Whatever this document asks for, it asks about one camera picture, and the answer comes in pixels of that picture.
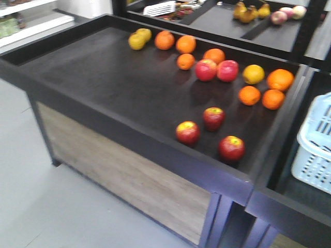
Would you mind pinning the small orange near centre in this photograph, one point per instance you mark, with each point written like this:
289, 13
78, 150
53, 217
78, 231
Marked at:
185, 61

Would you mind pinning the brown yellow pear left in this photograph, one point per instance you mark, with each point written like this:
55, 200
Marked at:
239, 9

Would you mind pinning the large orange with navel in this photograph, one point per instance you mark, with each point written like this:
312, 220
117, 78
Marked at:
280, 79

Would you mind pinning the brown yellow pear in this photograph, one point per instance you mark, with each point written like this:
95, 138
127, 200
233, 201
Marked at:
239, 9
264, 11
247, 16

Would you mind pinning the orange behind pink apples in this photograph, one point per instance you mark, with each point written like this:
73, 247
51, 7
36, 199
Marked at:
215, 54

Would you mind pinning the white perforated grater board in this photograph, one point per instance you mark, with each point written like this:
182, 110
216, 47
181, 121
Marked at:
159, 9

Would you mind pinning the pink red apple left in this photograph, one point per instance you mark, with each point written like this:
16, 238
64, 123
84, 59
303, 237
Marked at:
205, 70

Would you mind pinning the pink peach apple middle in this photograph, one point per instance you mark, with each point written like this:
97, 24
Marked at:
288, 11

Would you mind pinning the white store shelf unit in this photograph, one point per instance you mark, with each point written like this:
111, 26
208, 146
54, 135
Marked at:
25, 21

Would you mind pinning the black upper display shelf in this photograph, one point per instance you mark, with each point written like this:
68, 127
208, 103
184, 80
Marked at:
304, 41

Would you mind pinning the orange back left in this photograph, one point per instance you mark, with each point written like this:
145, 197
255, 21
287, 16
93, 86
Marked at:
164, 40

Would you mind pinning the small orange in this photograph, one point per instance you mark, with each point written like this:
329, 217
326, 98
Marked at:
185, 61
273, 99
249, 95

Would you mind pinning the pink peach apple right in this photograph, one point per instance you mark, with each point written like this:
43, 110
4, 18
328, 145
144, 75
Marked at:
298, 12

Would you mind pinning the pink red apple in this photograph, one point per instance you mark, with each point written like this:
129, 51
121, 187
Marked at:
227, 70
205, 70

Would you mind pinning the black wooden fruit display table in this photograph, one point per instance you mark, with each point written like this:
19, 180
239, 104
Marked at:
111, 113

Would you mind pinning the small orange right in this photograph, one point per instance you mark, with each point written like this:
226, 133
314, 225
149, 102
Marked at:
273, 99

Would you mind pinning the orange back right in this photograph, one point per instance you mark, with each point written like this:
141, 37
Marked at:
186, 44

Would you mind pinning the brown yellow pear right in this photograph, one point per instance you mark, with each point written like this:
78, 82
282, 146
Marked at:
264, 11

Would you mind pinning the brown yellow pear front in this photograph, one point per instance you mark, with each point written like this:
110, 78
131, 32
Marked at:
247, 16

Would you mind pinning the yellow citrus front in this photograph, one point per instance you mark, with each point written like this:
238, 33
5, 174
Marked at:
136, 41

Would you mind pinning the pink red apple right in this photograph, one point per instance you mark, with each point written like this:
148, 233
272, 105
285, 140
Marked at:
227, 70

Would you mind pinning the yellow orange fruit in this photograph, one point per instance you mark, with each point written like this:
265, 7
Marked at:
253, 74

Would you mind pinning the light blue plastic basket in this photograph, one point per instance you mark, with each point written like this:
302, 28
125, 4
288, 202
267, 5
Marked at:
311, 164

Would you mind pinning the pink peach apple left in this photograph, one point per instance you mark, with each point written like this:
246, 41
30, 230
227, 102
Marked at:
278, 17

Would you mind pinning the small orange left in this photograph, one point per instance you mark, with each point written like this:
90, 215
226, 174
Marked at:
249, 95

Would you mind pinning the pink peach apple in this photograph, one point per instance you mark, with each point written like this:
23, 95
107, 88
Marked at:
288, 11
278, 17
298, 12

